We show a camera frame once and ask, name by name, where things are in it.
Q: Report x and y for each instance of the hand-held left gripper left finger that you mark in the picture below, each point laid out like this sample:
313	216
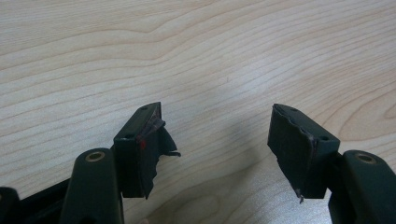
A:
134	155

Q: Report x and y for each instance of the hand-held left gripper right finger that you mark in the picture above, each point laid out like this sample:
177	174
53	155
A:
308	155

